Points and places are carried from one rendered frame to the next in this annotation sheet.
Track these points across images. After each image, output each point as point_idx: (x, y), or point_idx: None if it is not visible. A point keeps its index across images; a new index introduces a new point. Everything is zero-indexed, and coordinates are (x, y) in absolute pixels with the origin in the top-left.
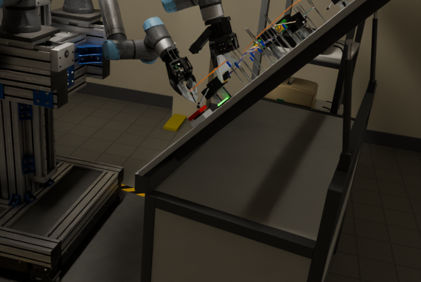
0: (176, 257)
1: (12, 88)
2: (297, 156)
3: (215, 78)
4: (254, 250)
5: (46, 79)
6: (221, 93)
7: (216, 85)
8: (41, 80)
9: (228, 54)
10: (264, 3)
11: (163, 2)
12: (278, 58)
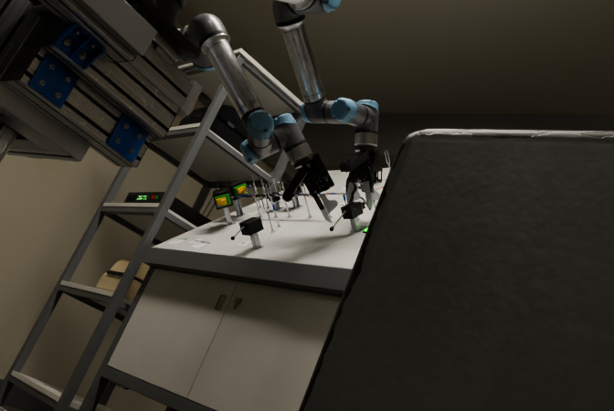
0: None
1: (86, 99)
2: None
3: (359, 203)
4: None
5: (168, 116)
6: (355, 221)
7: (357, 211)
8: (161, 113)
9: (357, 186)
10: (190, 159)
11: (350, 108)
12: (227, 224)
